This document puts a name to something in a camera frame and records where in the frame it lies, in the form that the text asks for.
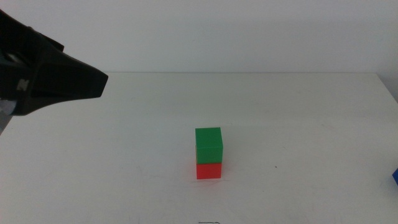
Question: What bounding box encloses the green cube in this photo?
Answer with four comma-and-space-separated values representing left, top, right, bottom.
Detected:
195, 127, 224, 165

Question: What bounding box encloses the red cube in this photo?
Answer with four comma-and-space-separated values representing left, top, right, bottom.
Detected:
195, 162, 223, 180

